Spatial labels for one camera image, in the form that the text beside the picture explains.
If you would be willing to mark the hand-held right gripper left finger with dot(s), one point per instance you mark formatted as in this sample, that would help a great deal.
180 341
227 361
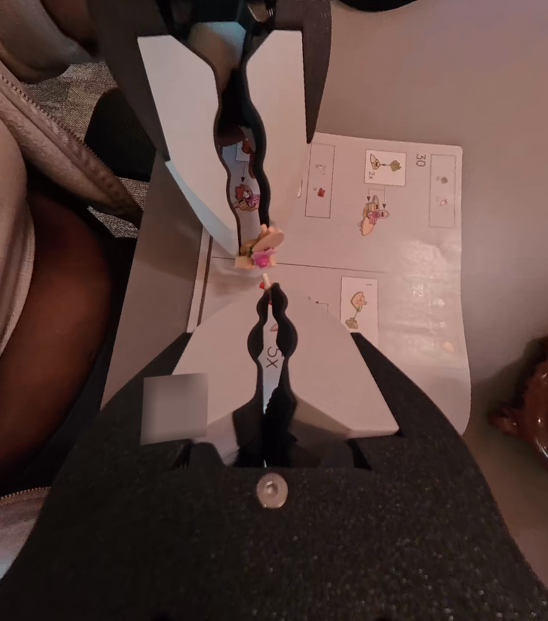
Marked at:
215 349

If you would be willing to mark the tiny white red brick piece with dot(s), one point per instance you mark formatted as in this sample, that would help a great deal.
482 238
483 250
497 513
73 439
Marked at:
266 281

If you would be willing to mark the black round object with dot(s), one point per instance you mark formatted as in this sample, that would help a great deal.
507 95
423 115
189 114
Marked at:
380 3

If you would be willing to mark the small tan pink brick figure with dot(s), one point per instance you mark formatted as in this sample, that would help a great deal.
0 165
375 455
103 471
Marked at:
262 250

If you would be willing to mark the white desk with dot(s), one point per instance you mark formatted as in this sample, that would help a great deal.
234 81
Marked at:
448 72

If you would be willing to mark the person's left forearm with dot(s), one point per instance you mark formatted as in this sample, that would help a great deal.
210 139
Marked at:
31 34

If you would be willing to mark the building instruction booklet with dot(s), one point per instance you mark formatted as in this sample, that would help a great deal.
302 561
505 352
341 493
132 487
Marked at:
400 271

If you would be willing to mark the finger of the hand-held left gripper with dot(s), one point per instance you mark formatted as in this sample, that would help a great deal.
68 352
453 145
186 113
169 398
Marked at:
286 97
182 121

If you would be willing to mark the person's leg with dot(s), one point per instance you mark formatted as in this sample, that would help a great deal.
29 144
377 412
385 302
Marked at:
51 330

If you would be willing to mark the brown ceramic bowl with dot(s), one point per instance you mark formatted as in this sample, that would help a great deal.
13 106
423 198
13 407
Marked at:
541 412

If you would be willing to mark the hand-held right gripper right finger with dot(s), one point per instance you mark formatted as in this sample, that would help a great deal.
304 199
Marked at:
332 378

